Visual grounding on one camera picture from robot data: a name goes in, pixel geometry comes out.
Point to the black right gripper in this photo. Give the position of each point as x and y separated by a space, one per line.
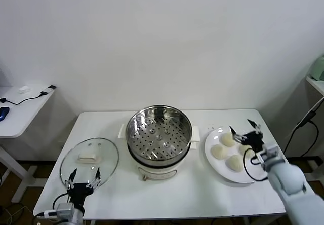
253 140

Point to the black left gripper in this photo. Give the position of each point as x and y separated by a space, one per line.
79 193

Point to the white steamed baozi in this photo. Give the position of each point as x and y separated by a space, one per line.
248 152
217 152
229 139
235 163

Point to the glass pot lid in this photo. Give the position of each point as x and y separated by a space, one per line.
106 159

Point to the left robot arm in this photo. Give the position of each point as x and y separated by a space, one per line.
79 216

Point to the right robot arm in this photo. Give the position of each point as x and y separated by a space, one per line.
291 179

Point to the stainless steel steamer basket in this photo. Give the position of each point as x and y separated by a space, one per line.
159 144

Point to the white round plate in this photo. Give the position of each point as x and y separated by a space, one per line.
220 169

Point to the white electric cooker base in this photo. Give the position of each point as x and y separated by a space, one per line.
157 171

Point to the white side desk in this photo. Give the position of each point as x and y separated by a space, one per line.
22 118

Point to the pale green appliance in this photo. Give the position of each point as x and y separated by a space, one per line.
317 69

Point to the black adapter plug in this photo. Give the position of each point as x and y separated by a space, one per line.
48 89

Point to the blue computer mouse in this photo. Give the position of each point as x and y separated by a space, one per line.
3 113

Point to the small white desk object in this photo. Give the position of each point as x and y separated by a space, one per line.
24 89

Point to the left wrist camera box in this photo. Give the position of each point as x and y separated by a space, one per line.
65 209

